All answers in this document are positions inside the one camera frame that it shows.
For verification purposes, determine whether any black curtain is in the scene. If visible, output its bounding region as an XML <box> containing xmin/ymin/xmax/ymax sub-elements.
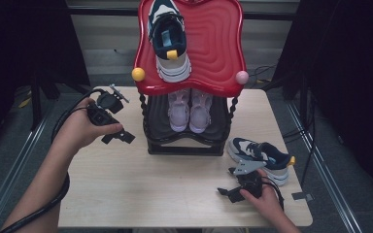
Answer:
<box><xmin>271</xmin><ymin>0</ymin><xmax>373</xmax><ymax>202</ymax></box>
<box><xmin>0</xmin><ymin>0</ymin><xmax>91</xmax><ymax>153</ymax></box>

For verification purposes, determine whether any metal floor rail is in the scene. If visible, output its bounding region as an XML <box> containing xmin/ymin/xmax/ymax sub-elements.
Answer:
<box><xmin>0</xmin><ymin>96</ymin><xmax>57</xmax><ymax>233</ymax></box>
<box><xmin>286</xmin><ymin>100</ymin><xmax>365</xmax><ymax>233</ymax></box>

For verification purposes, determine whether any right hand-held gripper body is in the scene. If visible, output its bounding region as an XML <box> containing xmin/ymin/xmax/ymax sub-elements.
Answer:
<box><xmin>232</xmin><ymin>159</ymin><xmax>269</xmax><ymax>199</ymax></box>

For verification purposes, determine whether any person's right hand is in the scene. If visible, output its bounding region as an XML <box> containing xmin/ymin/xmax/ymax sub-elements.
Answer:
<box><xmin>239</xmin><ymin>168</ymin><xmax>287</xmax><ymax>225</ymax></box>

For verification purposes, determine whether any purple star sandal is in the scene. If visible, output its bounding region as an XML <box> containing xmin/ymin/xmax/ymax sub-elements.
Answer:
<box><xmin>167</xmin><ymin>87</ymin><xmax>191</xmax><ymax>133</ymax></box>
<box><xmin>188</xmin><ymin>88</ymin><xmax>214</xmax><ymax>134</ymax></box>

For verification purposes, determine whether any black floor cable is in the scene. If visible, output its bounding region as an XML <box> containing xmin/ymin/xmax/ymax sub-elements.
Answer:
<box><xmin>283</xmin><ymin>86</ymin><xmax>319</xmax><ymax>179</ymax></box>
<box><xmin>247</xmin><ymin>63</ymin><xmax>278</xmax><ymax>85</ymax></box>

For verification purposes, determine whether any black stand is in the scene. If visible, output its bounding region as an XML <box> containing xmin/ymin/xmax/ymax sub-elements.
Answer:
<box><xmin>28</xmin><ymin>72</ymin><xmax>93</xmax><ymax>131</ymax></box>

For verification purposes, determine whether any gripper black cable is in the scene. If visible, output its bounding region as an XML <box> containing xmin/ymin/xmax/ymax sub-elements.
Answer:
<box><xmin>0</xmin><ymin>87</ymin><xmax>109</xmax><ymax>233</ymax></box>
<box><xmin>261</xmin><ymin>176</ymin><xmax>286</xmax><ymax>212</ymax></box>

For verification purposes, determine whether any person's left hand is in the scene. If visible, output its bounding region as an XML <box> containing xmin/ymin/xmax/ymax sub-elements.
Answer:
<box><xmin>51</xmin><ymin>96</ymin><xmax>124</xmax><ymax>153</ymax></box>

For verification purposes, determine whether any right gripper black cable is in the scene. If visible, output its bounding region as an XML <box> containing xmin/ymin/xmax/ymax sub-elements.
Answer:
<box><xmin>261</xmin><ymin>176</ymin><xmax>286</xmax><ymax>212</ymax></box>

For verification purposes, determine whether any red and black shoe rack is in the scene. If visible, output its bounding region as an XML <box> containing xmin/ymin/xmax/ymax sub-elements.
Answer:
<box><xmin>131</xmin><ymin>0</ymin><xmax>251</xmax><ymax>157</ymax></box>

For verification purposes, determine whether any yellow tape piece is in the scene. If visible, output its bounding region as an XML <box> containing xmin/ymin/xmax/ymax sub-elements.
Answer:
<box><xmin>17</xmin><ymin>96</ymin><xmax>33</xmax><ymax>109</ymax></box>

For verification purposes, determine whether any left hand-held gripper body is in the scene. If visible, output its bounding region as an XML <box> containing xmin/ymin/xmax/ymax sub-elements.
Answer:
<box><xmin>86</xmin><ymin>83</ymin><xmax>131</xmax><ymax>128</ymax></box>

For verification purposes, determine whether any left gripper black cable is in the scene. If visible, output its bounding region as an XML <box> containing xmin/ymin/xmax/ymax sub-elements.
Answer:
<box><xmin>0</xmin><ymin>87</ymin><xmax>109</xmax><ymax>233</ymax></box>

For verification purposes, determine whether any navy white sneaker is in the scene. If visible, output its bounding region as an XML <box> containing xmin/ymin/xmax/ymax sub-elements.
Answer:
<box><xmin>147</xmin><ymin>0</ymin><xmax>192</xmax><ymax>83</ymax></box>
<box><xmin>226</xmin><ymin>137</ymin><xmax>296</xmax><ymax>187</ymax></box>

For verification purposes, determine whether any gray tape piece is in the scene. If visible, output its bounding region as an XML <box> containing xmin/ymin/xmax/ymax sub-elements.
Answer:
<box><xmin>290</xmin><ymin>191</ymin><xmax>315</xmax><ymax>202</ymax></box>

